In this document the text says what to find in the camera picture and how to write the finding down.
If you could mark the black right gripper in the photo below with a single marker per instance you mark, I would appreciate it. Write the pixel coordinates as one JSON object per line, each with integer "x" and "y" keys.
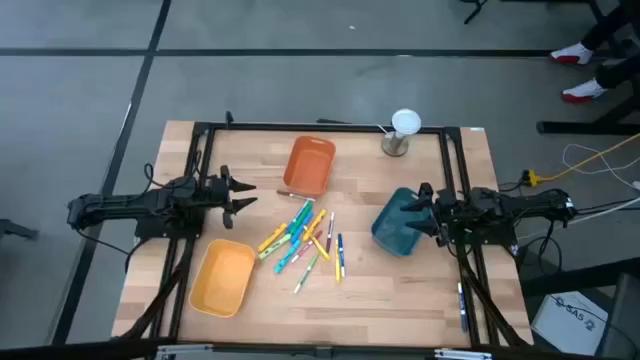
{"x": 452, "y": 210}

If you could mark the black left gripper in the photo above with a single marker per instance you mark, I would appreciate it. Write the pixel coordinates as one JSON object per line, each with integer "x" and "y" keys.
{"x": 215, "y": 197}

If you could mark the orange-yellow thick highlighter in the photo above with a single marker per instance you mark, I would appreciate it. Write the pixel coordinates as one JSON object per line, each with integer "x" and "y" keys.
{"x": 272, "y": 237}
{"x": 315, "y": 224}

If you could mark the light green Sharpie highlighter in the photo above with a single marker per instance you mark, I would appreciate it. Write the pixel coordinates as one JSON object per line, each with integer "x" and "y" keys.
{"x": 274, "y": 247}

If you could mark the blue thick highlighter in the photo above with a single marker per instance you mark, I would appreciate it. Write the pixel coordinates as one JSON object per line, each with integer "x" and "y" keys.
{"x": 303, "y": 227}

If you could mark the teal thick highlighter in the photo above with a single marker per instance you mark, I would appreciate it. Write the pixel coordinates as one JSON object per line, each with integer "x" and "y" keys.
{"x": 287, "y": 256}

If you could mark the pink thin marker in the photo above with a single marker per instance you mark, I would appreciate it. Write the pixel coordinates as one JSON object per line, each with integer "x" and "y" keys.
{"x": 300, "y": 253}

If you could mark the yellow clip highlighter pen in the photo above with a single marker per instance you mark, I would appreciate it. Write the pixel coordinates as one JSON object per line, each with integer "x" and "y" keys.
{"x": 322, "y": 251}

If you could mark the green and white thin marker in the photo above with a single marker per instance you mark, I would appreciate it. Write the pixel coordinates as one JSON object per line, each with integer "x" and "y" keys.
{"x": 306, "y": 274}

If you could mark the yellow slim highlighter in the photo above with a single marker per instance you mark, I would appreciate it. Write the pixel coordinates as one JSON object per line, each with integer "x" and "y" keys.
{"x": 337, "y": 272}

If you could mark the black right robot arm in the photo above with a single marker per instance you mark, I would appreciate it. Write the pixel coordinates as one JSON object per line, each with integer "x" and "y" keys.
{"x": 525, "y": 205}

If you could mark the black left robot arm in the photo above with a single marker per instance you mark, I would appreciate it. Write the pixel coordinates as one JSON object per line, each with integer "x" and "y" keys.
{"x": 125, "y": 205}

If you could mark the teal plastic bin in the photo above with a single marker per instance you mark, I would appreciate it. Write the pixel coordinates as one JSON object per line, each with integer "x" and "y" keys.
{"x": 395, "y": 230}

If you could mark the brown thin Expo marker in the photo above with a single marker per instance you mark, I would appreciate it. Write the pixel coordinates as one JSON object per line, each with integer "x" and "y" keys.
{"x": 295, "y": 195}

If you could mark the green Sharpie marker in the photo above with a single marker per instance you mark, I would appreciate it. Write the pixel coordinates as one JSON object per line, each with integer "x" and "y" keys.
{"x": 301, "y": 218}

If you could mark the orange plastic bin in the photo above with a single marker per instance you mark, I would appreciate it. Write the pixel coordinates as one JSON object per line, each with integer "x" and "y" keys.
{"x": 307, "y": 167}

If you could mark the yellow plastic bin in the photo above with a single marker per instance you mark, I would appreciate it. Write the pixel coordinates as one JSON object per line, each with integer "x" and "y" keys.
{"x": 222, "y": 277}

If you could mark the white mushroom table lamp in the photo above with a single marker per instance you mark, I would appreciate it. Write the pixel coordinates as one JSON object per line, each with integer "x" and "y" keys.
{"x": 405, "y": 121}

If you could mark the blue and white pen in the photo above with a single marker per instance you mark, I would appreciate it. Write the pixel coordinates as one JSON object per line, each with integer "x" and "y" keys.
{"x": 462, "y": 307}

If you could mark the yellow power plug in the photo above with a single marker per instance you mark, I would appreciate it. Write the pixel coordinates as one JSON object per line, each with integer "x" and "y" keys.
{"x": 532, "y": 178}

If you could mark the black desk floor base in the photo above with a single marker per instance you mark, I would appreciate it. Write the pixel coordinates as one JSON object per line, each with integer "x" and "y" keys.
{"x": 575, "y": 127}

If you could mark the white cardboard box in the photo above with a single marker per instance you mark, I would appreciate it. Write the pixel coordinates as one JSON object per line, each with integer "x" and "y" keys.
{"x": 570, "y": 322}

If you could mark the person's white and red shoe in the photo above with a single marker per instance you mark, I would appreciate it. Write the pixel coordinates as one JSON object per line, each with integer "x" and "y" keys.
{"x": 582, "y": 91}
{"x": 572, "y": 52}

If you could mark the black chair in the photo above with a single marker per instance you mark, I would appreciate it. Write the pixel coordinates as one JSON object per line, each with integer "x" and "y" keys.
{"x": 622, "y": 320}

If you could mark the black front crossbar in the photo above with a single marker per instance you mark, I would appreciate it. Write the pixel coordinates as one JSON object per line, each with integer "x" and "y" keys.
{"x": 75, "y": 350}

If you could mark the dark grey furniture foot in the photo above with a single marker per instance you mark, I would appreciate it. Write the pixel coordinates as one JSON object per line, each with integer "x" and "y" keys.
{"x": 15, "y": 229}

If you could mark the person's leg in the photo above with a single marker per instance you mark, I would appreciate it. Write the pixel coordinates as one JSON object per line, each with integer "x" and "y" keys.
{"x": 607, "y": 27}
{"x": 617, "y": 74}

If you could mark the black aluminium table frame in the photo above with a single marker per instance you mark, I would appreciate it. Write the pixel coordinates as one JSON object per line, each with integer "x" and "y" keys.
{"x": 325, "y": 127}

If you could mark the silver bracket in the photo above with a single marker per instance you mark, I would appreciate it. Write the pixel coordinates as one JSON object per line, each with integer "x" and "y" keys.
{"x": 182, "y": 350}
{"x": 462, "y": 355}

